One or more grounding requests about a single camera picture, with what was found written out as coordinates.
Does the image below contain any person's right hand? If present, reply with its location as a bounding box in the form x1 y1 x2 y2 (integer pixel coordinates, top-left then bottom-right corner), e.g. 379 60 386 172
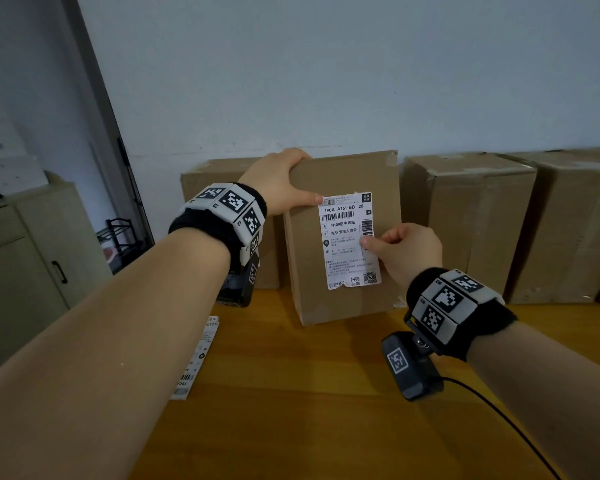
359 222 443 295

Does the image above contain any person's left hand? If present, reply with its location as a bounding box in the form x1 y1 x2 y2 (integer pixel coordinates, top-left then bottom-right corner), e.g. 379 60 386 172
237 148 325 218

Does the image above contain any shipping label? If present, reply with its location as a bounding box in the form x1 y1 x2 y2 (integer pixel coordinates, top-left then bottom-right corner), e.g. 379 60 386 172
317 191 383 291

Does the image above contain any stack of shipping labels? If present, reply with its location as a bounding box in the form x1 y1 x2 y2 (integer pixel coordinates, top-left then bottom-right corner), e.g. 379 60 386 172
169 314 221 401

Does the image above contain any person's right forearm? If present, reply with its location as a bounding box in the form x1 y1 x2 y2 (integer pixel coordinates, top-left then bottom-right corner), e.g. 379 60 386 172
465 319 600 480

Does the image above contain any person's left forearm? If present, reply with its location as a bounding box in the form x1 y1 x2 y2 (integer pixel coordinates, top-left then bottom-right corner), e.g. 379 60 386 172
0 227 231 480

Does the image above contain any black wristband with marker tiles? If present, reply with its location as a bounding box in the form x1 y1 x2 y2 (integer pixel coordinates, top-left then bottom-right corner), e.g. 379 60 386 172
405 267 519 361
168 182 269 275

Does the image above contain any black shoe rack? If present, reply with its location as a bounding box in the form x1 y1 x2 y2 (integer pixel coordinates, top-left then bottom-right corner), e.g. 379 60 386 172
95 218 143 273

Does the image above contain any cream wooden cabinet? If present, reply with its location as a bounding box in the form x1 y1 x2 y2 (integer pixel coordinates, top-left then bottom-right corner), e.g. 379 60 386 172
0 182 113 383

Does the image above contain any white carton with small mark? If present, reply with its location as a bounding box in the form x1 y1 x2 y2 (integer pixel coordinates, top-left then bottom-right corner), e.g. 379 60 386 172
0 129 29 161

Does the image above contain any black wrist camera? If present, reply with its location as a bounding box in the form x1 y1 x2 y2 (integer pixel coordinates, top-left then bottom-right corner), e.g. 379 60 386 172
381 330 445 401
215 254 261 309

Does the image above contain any black camera cable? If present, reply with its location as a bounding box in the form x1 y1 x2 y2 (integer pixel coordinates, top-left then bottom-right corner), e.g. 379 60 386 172
439 377 563 480

